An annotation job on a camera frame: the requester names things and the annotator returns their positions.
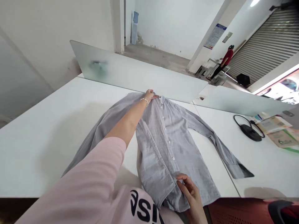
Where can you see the white and blue panel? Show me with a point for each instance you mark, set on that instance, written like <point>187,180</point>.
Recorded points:
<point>135,28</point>

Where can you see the person's left hand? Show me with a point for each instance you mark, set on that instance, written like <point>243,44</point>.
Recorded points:
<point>148,95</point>

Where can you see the grey roller shutter door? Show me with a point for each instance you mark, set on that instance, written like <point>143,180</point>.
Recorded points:
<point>266,46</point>

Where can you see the long frosted glass desk divider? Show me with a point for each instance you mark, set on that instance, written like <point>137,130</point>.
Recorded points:
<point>140,72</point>

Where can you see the person's right hand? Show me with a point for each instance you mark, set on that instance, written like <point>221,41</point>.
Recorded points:
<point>189,192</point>

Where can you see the grey button-up shirt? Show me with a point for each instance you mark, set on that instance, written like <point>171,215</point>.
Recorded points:
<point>168,149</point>

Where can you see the grey wall switch box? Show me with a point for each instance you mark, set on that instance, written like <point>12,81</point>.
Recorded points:
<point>227,37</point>

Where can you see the person's left fingers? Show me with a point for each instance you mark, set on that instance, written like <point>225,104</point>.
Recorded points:
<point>153,95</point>

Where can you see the red mesh office chair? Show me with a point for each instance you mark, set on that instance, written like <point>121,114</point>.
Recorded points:
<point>252,211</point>

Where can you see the short frosted glass desk divider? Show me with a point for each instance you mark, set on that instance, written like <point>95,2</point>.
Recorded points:
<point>243,102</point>

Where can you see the beige cardboard packet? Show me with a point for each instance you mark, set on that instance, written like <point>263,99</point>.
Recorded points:
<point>273,124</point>

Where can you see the white table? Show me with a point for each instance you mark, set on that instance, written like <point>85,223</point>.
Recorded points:
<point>213,61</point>

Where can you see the small grey flat object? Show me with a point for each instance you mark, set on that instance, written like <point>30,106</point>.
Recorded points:
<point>288,113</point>

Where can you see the black umbrella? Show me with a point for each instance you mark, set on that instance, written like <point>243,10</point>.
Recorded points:
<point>243,79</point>

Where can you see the green printed cardboard packet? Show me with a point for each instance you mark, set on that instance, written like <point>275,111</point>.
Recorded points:
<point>283,138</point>

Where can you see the person's body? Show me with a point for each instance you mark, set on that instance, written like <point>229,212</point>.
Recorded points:
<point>140,206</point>

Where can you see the blue bordered wall poster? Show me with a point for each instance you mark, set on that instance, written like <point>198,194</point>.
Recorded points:
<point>215,36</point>

